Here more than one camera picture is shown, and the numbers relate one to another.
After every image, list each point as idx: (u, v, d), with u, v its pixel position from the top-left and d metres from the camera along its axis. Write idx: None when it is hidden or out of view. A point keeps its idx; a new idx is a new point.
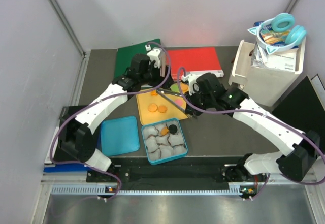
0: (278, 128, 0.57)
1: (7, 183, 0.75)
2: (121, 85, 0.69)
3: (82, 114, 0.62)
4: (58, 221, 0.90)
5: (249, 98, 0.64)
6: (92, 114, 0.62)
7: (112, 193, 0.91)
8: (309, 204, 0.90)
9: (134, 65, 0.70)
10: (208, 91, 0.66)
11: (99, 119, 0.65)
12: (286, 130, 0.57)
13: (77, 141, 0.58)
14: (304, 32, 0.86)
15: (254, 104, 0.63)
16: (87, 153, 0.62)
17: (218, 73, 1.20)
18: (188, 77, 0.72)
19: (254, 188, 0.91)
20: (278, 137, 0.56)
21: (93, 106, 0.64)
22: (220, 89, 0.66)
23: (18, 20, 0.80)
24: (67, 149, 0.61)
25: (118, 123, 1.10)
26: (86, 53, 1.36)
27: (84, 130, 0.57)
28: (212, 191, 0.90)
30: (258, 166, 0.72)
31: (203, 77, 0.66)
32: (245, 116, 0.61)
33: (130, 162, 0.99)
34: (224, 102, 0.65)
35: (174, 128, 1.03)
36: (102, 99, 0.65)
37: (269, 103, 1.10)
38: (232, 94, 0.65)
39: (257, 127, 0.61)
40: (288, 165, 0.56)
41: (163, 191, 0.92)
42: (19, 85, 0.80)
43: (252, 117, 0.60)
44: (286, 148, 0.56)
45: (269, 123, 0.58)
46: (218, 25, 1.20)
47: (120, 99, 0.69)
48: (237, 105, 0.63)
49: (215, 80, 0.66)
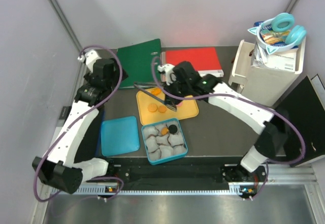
0: (250, 108, 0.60)
1: (6, 183, 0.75)
2: (86, 99, 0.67)
3: (53, 151, 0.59)
4: (58, 221, 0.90)
5: (222, 82, 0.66)
6: (64, 148, 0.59)
7: (113, 193, 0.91)
8: (309, 204, 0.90)
9: (97, 72, 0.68)
10: (184, 79, 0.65)
11: (74, 146, 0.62)
12: (257, 109, 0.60)
13: (60, 180, 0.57)
14: (304, 32, 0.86)
15: (227, 88, 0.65)
16: (73, 183, 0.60)
17: (218, 73, 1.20)
18: (165, 67, 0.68)
19: (254, 188, 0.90)
20: (250, 117, 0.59)
21: (63, 138, 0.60)
22: (195, 76, 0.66)
23: (18, 20, 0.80)
24: (54, 186, 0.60)
25: (118, 123, 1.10)
26: (86, 53, 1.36)
27: (61, 170, 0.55)
28: (212, 191, 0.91)
30: (252, 161, 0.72)
31: (179, 66, 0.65)
32: (218, 100, 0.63)
33: (130, 162, 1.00)
34: (200, 88, 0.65)
35: (174, 128, 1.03)
36: (68, 127, 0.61)
37: (268, 103, 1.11)
38: (206, 80, 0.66)
39: (231, 110, 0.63)
40: (262, 144, 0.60)
41: (163, 191, 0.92)
42: (19, 85, 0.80)
43: (225, 99, 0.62)
44: (257, 126, 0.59)
45: (241, 103, 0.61)
46: (218, 25, 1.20)
47: (89, 116, 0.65)
48: (211, 90, 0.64)
49: (190, 67, 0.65)
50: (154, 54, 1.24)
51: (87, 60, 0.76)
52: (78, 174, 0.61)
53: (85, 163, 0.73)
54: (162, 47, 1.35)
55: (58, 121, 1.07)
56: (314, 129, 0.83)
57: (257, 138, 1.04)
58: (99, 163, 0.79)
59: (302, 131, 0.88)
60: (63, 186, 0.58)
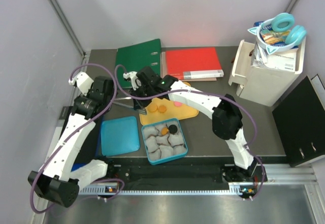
0: (201, 98, 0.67)
1: (7, 183, 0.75)
2: (83, 112, 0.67)
3: (49, 165, 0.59)
4: (58, 221, 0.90)
5: (178, 81, 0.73)
6: (60, 162, 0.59)
7: (114, 193, 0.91)
8: (309, 204, 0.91)
9: (97, 86, 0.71)
10: (146, 82, 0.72)
11: (71, 159, 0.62)
12: (206, 98, 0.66)
13: (56, 194, 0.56)
14: (304, 32, 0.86)
15: (182, 84, 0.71)
16: (71, 196, 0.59)
17: (218, 73, 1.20)
18: (129, 74, 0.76)
19: (254, 188, 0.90)
20: (201, 106, 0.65)
21: (59, 153, 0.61)
22: (157, 78, 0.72)
23: (18, 19, 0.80)
24: (50, 199, 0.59)
25: (118, 123, 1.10)
26: (86, 53, 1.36)
27: (58, 185, 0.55)
28: (212, 190, 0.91)
30: (238, 156, 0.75)
31: (139, 71, 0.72)
32: (175, 96, 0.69)
33: (130, 162, 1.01)
34: (161, 89, 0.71)
35: (174, 128, 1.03)
36: (65, 140, 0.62)
37: (268, 103, 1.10)
38: (165, 81, 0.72)
39: (188, 103, 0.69)
40: (217, 128, 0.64)
41: (163, 191, 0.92)
42: (19, 85, 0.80)
43: (181, 94, 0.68)
44: (209, 113, 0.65)
45: (194, 95, 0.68)
46: (218, 24, 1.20)
47: (86, 129, 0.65)
48: (168, 88, 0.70)
49: (151, 71, 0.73)
50: (154, 54, 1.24)
51: (77, 83, 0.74)
52: (75, 189, 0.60)
53: (83, 170, 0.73)
54: (162, 47, 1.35)
55: (58, 121, 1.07)
56: (315, 129, 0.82)
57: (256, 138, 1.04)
58: (98, 166, 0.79)
59: (302, 130, 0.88)
60: (59, 200, 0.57)
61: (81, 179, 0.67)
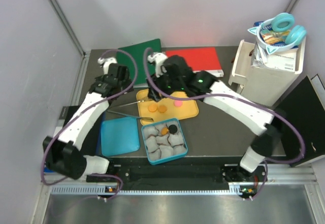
0: (249, 110, 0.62)
1: (7, 183, 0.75)
2: (98, 92, 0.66)
3: (65, 132, 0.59)
4: (59, 220, 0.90)
5: (218, 81, 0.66)
6: (75, 130, 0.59)
7: (114, 193, 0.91)
8: (309, 204, 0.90)
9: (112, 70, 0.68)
10: (177, 76, 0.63)
11: (85, 131, 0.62)
12: (257, 111, 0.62)
13: (66, 161, 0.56)
14: (304, 32, 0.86)
15: (224, 87, 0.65)
16: (79, 168, 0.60)
17: (218, 73, 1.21)
18: (156, 57, 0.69)
19: (254, 188, 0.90)
20: (250, 119, 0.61)
21: (75, 121, 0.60)
22: (189, 73, 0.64)
23: (18, 19, 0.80)
24: (57, 170, 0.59)
25: (118, 123, 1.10)
26: (86, 53, 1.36)
27: (69, 150, 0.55)
28: (212, 191, 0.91)
30: (251, 161, 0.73)
31: (171, 62, 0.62)
32: (217, 100, 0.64)
33: (130, 162, 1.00)
34: (195, 87, 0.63)
35: (174, 127, 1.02)
36: (82, 112, 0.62)
37: (269, 103, 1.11)
38: (202, 78, 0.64)
39: (229, 111, 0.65)
40: (259, 145, 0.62)
41: (163, 191, 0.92)
42: (19, 85, 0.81)
43: (224, 100, 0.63)
44: (258, 128, 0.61)
45: (241, 105, 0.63)
46: (218, 25, 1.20)
47: (101, 106, 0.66)
48: (208, 91, 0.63)
49: (184, 64, 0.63)
50: None
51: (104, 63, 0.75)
52: (84, 162, 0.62)
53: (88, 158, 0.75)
54: (162, 47, 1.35)
55: (58, 121, 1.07)
56: (315, 129, 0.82)
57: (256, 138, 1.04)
58: (101, 160, 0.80)
59: (302, 130, 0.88)
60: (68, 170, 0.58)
61: (89, 159, 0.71)
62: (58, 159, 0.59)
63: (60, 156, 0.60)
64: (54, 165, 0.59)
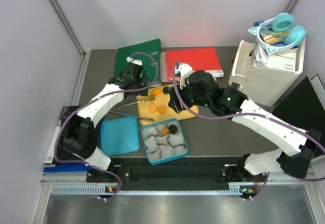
0: (282, 130, 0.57)
1: (7, 183, 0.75)
2: (117, 84, 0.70)
3: (83, 110, 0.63)
4: (59, 220, 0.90)
5: (247, 98, 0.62)
6: (94, 109, 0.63)
7: (112, 193, 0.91)
8: (309, 204, 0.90)
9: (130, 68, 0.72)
10: (204, 92, 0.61)
11: (100, 113, 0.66)
12: (290, 131, 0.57)
13: (80, 136, 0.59)
14: (304, 32, 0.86)
15: (254, 105, 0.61)
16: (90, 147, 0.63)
17: (218, 73, 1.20)
18: (181, 69, 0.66)
19: (254, 188, 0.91)
20: (283, 139, 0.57)
21: (94, 102, 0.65)
22: (216, 90, 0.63)
23: (18, 19, 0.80)
24: (68, 147, 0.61)
25: (119, 123, 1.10)
26: (86, 53, 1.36)
27: (87, 124, 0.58)
28: (212, 191, 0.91)
30: (260, 166, 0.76)
31: (200, 78, 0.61)
32: (247, 119, 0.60)
33: (130, 162, 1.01)
34: (223, 105, 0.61)
35: (174, 127, 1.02)
36: (101, 96, 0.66)
37: (269, 103, 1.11)
38: (230, 96, 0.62)
39: (260, 130, 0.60)
40: (291, 166, 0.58)
41: (163, 191, 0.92)
42: (19, 85, 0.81)
43: (254, 119, 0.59)
44: (292, 150, 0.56)
45: (272, 125, 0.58)
46: (218, 25, 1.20)
47: (117, 97, 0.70)
48: (238, 109, 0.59)
49: (212, 81, 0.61)
50: (154, 54, 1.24)
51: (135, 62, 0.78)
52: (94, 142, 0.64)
53: None
54: (162, 47, 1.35)
55: (58, 121, 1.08)
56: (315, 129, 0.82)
57: (256, 138, 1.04)
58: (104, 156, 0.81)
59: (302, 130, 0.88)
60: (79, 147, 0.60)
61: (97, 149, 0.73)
62: (71, 136, 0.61)
63: (74, 133, 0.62)
64: (67, 141, 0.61)
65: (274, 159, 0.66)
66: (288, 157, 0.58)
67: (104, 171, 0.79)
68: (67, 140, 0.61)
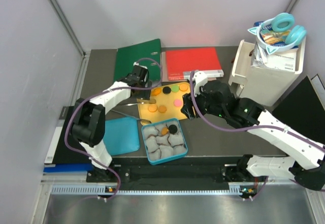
0: (300, 145, 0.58)
1: (7, 182, 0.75)
2: (124, 82, 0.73)
3: (95, 99, 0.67)
4: (58, 221, 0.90)
5: (265, 110, 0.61)
6: (104, 99, 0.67)
7: (112, 193, 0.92)
8: (309, 204, 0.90)
9: (135, 70, 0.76)
10: (220, 102, 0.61)
11: (109, 104, 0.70)
12: (308, 146, 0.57)
13: (92, 121, 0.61)
14: (304, 32, 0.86)
15: (272, 117, 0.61)
16: (98, 135, 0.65)
17: (218, 73, 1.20)
18: (195, 77, 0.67)
19: (254, 188, 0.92)
20: (301, 154, 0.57)
21: (105, 94, 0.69)
22: (231, 100, 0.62)
23: (18, 19, 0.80)
24: (78, 134, 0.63)
25: (120, 123, 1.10)
26: (86, 53, 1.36)
27: (100, 109, 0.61)
28: (212, 191, 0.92)
30: (266, 170, 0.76)
31: (216, 89, 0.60)
32: (264, 131, 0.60)
33: (130, 162, 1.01)
34: (240, 116, 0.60)
35: (174, 128, 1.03)
36: (112, 88, 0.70)
37: (269, 103, 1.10)
38: (247, 107, 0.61)
39: (277, 142, 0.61)
40: (306, 179, 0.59)
41: (163, 191, 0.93)
42: (19, 85, 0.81)
43: (272, 132, 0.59)
44: (310, 164, 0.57)
45: (291, 138, 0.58)
46: (218, 25, 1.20)
47: (126, 92, 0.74)
48: (256, 122, 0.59)
49: (228, 92, 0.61)
50: (154, 54, 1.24)
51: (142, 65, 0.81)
52: (102, 130, 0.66)
53: None
54: (162, 47, 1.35)
55: (58, 121, 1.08)
56: (316, 129, 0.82)
57: (256, 138, 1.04)
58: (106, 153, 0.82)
59: (301, 130, 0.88)
60: (89, 133, 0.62)
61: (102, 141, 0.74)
62: (82, 123, 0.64)
63: (84, 121, 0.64)
64: (76, 128, 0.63)
65: (286, 168, 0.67)
66: (304, 170, 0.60)
67: (105, 167, 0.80)
68: (77, 127, 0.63)
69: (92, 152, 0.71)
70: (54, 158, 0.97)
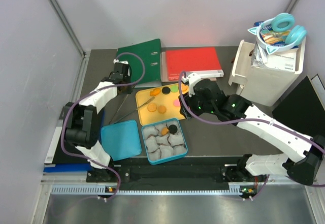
0: (286, 136, 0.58)
1: (8, 182, 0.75)
2: (110, 80, 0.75)
3: (84, 101, 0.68)
4: (58, 221, 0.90)
5: (252, 104, 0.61)
6: (93, 100, 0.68)
7: (112, 193, 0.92)
8: (309, 204, 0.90)
9: (118, 68, 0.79)
10: (209, 99, 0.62)
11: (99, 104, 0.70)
12: (294, 137, 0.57)
13: (86, 122, 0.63)
14: (304, 32, 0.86)
15: (258, 110, 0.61)
16: (93, 134, 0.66)
17: (218, 73, 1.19)
18: (189, 78, 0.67)
19: (254, 188, 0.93)
20: (288, 146, 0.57)
21: (93, 94, 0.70)
22: (221, 96, 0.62)
23: (18, 19, 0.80)
24: (74, 139, 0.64)
25: (119, 127, 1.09)
26: (86, 53, 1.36)
27: (91, 109, 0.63)
28: (212, 191, 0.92)
30: (263, 169, 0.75)
31: (205, 86, 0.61)
32: (251, 125, 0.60)
33: (130, 162, 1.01)
34: (228, 112, 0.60)
35: (174, 127, 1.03)
36: (99, 89, 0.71)
37: (269, 103, 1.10)
38: (235, 102, 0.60)
39: (264, 135, 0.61)
40: (297, 171, 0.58)
41: (163, 191, 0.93)
42: (19, 84, 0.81)
43: (258, 125, 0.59)
44: (296, 156, 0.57)
45: (277, 130, 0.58)
46: (218, 24, 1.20)
47: (111, 94, 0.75)
48: (242, 115, 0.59)
49: (217, 88, 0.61)
50: (154, 54, 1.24)
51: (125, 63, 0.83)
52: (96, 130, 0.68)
53: None
54: (162, 47, 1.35)
55: (58, 122, 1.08)
56: (315, 129, 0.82)
57: (255, 138, 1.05)
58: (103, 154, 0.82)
59: (302, 130, 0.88)
60: (85, 136, 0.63)
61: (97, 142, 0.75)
62: (75, 127, 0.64)
63: (77, 125, 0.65)
64: (71, 132, 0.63)
65: (280, 164, 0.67)
66: (295, 164, 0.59)
67: (105, 166, 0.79)
68: (71, 132, 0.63)
69: (90, 154, 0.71)
70: (54, 158, 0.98)
